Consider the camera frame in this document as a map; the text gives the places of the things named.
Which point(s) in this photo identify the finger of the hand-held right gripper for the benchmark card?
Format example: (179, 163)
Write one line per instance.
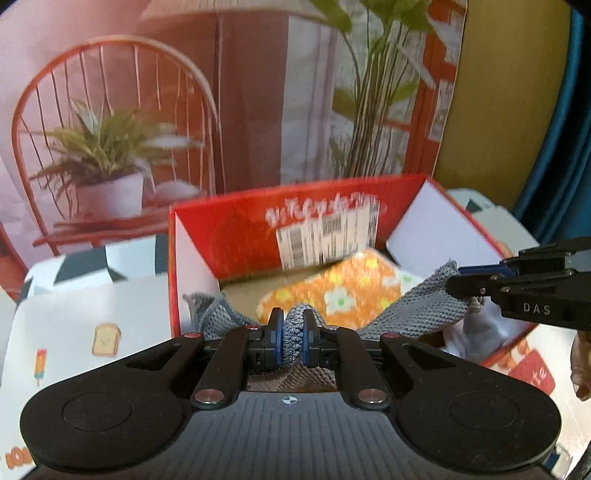
(466, 285)
(531, 258)

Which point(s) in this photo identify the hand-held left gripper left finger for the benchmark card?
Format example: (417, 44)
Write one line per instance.
(277, 334)

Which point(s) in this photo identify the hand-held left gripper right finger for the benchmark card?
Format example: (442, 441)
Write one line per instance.
(310, 334)

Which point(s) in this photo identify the grey knit cloth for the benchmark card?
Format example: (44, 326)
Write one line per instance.
(415, 309)

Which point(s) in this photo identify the orange floral fleece cloth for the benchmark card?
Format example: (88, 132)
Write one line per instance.
(360, 281)

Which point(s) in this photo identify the red strawberry print cardboard box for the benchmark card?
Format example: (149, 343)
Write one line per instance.
(240, 240)

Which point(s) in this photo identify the person's right hand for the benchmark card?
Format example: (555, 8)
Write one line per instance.
(582, 369)

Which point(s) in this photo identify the white cloth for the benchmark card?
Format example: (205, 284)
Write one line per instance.
(466, 332)

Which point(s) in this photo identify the teal curtain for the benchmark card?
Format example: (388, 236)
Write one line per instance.
(568, 161)

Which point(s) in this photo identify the wooden panel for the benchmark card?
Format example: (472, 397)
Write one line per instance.
(498, 92)

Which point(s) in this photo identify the cartoon print tablecloth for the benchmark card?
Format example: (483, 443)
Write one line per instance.
(92, 314)

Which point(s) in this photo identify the printed room scene wall poster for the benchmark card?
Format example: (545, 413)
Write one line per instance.
(115, 92)

